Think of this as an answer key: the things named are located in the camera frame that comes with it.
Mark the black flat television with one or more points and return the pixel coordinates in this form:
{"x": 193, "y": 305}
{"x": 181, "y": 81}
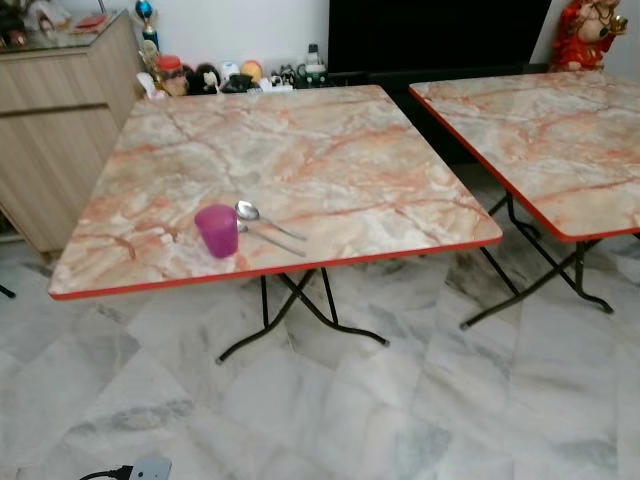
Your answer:
{"x": 440, "y": 35}

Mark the silver metal spoon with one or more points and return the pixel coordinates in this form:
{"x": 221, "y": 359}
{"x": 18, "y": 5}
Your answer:
{"x": 247, "y": 210}

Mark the red lidded jar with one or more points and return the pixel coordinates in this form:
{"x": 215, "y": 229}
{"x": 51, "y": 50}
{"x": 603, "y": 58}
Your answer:
{"x": 170, "y": 76}

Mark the red laughing Buddha statue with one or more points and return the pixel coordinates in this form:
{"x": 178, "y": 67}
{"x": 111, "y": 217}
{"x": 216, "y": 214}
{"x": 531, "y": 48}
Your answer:
{"x": 582, "y": 38}

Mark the black folding table leg frame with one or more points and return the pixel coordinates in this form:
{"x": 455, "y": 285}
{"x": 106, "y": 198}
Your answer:
{"x": 266, "y": 300}
{"x": 580, "y": 275}

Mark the light wooden cabinet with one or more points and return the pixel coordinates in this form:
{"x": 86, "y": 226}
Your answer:
{"x": 60, "y": 130}

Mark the red flat box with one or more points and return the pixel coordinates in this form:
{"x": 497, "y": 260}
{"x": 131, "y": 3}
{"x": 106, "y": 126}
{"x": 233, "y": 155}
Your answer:
{"x": 92, "y": 20}

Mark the purple plastic cup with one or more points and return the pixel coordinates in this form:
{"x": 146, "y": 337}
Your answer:
{"x": 216, "y": 232}

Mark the blue ball trophy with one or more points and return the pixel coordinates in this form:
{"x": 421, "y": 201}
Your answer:
{"x": 148, "y": 15}

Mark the black plush toy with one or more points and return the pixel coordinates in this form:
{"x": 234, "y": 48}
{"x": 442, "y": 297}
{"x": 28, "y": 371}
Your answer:
{"x": 205, "y": 80}

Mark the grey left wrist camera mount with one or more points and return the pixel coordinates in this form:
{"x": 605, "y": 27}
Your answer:
{"x": 152, "y": 469}

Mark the orange ball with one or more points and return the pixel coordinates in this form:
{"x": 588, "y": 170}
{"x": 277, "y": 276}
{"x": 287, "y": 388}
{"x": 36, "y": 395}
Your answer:
{"x": 251, "y": 70}

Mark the white ball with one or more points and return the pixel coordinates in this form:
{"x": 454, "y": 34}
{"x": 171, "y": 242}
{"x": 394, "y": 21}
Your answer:
{"x": 230, "y": 72}

